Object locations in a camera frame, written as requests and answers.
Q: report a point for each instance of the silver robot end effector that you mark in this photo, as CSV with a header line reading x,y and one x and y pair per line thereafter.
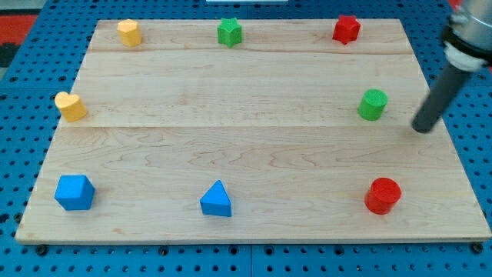
x,y
467,35

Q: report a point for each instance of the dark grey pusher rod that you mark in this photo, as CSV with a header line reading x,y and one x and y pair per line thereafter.
x,y
439,98

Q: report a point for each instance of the green cylinder block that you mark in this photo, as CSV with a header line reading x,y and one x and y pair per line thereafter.
x,y
372,104

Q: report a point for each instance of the red star block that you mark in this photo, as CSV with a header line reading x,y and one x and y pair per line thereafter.
x,y
346,29

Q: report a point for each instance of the green star block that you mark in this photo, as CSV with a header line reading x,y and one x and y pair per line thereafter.
x,y
229,32

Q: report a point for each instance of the red cylinder block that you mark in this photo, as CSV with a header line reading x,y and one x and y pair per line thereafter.
x,y
382,196

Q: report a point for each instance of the blue triangle block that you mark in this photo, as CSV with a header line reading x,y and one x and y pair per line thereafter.
x,y
216,201

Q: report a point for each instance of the wooden board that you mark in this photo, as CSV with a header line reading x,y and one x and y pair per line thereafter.
x,y
274,118

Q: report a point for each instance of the yellow pentagon block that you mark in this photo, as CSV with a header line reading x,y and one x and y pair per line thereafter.
x,y
129,32

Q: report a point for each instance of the yellow heart block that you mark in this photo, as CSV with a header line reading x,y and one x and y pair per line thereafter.
x,y
70,106

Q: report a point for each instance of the blue cube block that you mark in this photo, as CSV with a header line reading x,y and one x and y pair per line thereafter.
x,y
74,192

